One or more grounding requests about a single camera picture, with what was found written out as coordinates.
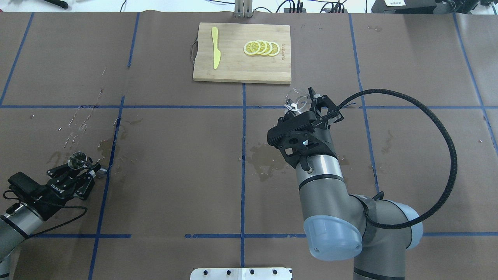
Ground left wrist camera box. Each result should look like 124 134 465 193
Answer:
8 172 41 203

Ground yellow plastic knife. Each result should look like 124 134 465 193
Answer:
210 26 222 70

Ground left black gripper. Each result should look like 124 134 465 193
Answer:
27 163 102 221

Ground clear glass shaker cup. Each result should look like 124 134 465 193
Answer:
284 87 312 116

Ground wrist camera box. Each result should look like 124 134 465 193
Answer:
267 112 314 149
8 172 41 203

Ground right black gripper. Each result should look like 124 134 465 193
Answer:
279 87 344 170

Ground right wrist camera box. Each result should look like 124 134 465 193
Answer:
267 112 314 149

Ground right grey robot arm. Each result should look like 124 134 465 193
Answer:
267 87 423 280

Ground lemon slice back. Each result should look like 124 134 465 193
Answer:
268 42 281 57

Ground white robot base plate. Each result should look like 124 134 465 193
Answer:
190 267 293 280

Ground lemon slice front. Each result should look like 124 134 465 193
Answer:
244 40 261 56

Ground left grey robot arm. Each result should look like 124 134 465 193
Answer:
0 163 108 280

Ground aluminium frame post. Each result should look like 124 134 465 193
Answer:
234 0 254 18

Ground bamboo cutting board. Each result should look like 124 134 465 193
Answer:
193 23 292 85

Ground steel jigger measuring cup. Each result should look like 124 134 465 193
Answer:
67 151 109 178

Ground right braided black cable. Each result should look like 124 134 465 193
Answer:
335 88 458 229

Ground lemon slice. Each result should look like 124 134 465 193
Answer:
244 40 261 56
268 42 281 57
263 41 273 56
257 40 268 55

